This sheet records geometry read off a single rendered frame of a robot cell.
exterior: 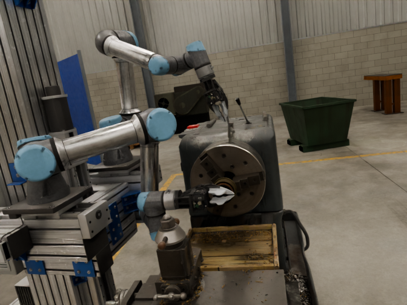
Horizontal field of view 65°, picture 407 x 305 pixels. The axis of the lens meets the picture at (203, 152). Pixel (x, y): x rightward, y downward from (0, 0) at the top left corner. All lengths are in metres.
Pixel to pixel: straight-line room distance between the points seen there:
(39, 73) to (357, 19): 11.02
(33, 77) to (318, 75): 10.54
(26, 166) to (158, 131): 0.43
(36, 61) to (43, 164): 0.61
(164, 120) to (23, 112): 0.61
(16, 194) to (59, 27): 11.88
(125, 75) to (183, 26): 10.03
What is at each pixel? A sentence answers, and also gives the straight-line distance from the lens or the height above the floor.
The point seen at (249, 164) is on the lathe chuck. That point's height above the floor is 1.14.
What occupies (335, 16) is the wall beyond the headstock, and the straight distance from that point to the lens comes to 11.84.
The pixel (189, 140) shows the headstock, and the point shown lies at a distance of 1.51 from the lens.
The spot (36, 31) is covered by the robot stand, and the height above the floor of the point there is 1.81.
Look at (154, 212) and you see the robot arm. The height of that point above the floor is 1.05.
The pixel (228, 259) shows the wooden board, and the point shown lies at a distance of 1.18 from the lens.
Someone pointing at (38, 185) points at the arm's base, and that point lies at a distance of 1.27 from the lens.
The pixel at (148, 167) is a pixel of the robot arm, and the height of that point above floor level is 1.19.
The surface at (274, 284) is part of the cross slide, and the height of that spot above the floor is 0.97.
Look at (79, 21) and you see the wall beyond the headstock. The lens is 13.02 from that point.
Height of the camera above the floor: 1.49
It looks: 12 degrees down
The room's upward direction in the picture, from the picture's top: 9 degrees counter-clockwise
